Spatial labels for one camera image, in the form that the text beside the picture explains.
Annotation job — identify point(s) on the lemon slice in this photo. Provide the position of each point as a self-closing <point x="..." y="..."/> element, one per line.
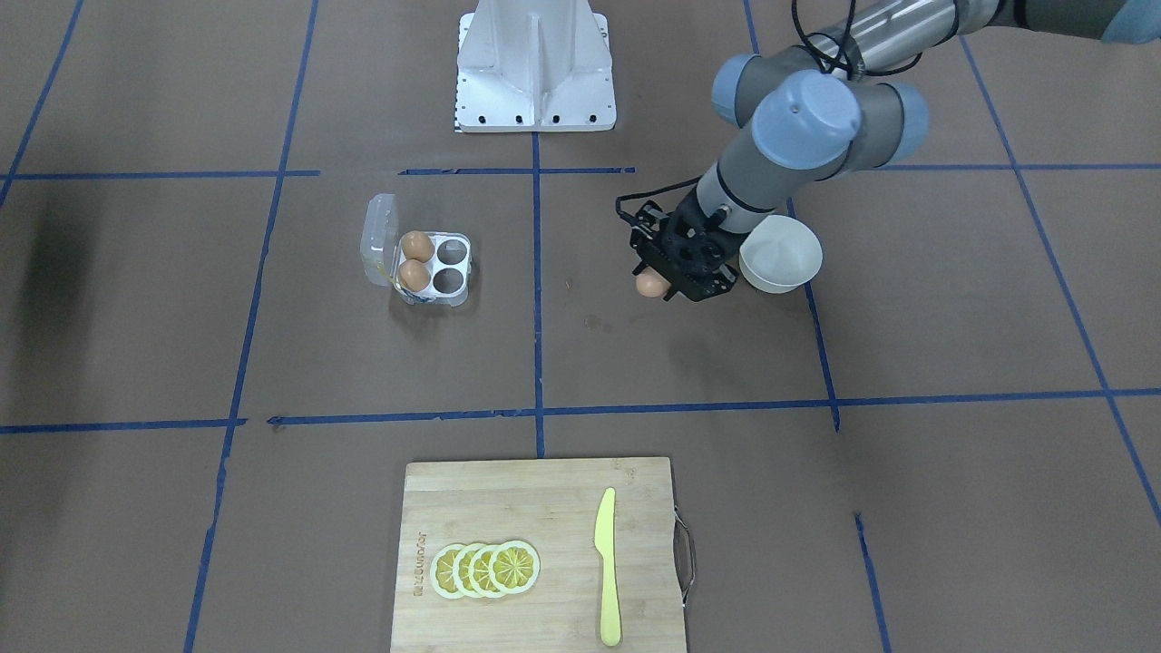
<point x="478" y="568"/>
<point x="443" y="572"/>
<point x="514" y="567"/>
<point x="462" y="571"/>

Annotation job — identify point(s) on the bamboo cutting board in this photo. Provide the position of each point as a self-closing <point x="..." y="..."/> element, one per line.
<point x="552" y="504"/>

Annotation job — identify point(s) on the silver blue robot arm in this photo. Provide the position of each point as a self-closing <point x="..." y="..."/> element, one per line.
<point x="826" y="107"/>

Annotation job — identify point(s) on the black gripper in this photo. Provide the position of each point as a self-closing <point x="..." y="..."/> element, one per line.
<point x="648" y="268"/>

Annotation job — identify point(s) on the clear plastic egg box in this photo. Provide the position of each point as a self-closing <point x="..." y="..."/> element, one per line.
<point x="450" y="267"/>

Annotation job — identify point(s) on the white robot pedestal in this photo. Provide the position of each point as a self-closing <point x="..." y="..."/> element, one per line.
<point x="534" y="66"/>

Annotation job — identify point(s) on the brown egg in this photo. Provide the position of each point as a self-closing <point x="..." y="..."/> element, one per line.
<point x="418" y="245"/>
<point x="649" y="283"/>
<point x="414" y="275"/>

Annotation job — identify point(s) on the yellow plastic knife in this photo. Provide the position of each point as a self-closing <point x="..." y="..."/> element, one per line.
<point x="610" y="629"/>

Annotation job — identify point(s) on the white bowl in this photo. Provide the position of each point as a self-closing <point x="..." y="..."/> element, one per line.
<point x="780" y="254"/>

